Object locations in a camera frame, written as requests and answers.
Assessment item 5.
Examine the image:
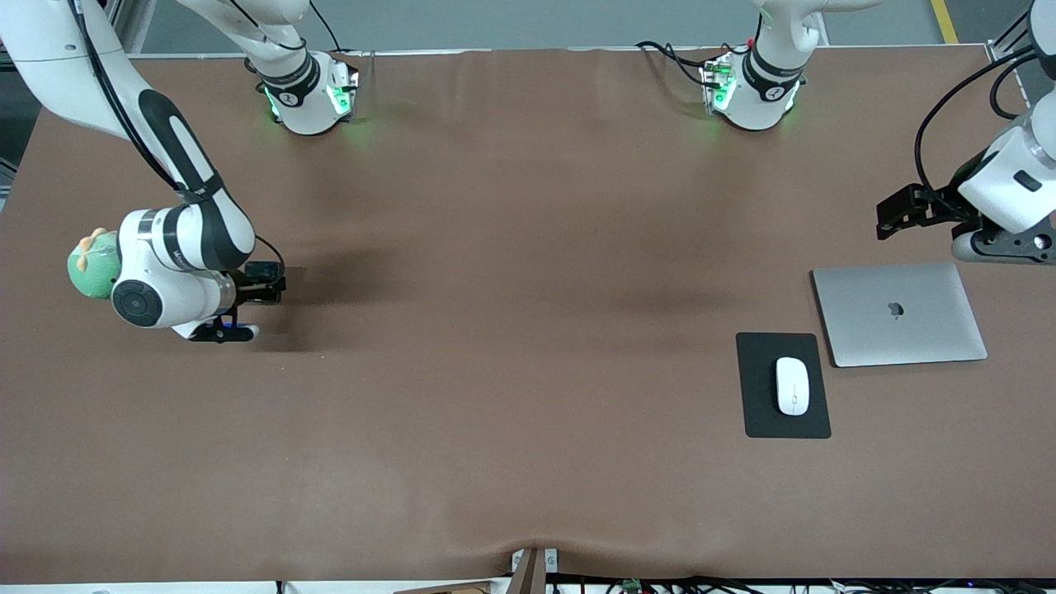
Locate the small black phone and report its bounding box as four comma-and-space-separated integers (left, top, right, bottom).
244, 262, 287, 307

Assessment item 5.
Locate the white computer mouse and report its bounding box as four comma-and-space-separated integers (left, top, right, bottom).
775, 356, 811, 417

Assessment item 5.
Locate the black mouse pad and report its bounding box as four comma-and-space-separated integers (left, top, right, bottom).
736, 332, 832, 440

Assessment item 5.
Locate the green dinosaur plush toy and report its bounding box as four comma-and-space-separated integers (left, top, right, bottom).
68, 228, 125, 300

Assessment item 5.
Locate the silver closed laptop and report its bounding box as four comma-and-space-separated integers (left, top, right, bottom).
811, 262, 988, 368

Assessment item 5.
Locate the brown table cover mat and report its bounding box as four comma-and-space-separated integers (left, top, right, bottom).
0, 45, 1056, 585

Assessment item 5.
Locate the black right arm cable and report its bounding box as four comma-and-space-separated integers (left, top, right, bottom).
70, 0, 286, 277

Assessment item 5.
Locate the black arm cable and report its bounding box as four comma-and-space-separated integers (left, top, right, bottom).
70, 0, 286, 277
914, 45, 1056, 211

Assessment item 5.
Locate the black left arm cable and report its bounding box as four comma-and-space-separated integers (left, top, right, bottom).
914, 45, 1056, 211

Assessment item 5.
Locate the aluminium frame post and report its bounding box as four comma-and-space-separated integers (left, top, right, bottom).
988, 0, 1040, 63
106, 0, 159, 55

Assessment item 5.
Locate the black right base cable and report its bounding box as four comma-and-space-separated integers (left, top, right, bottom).
307, 0, 343, 54

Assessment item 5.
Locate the black base cable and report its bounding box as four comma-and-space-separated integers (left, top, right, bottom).
635, 40, 720, 88
307, 0, 343, 54

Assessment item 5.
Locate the black left base cable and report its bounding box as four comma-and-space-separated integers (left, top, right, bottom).
635, 40, 720, 88

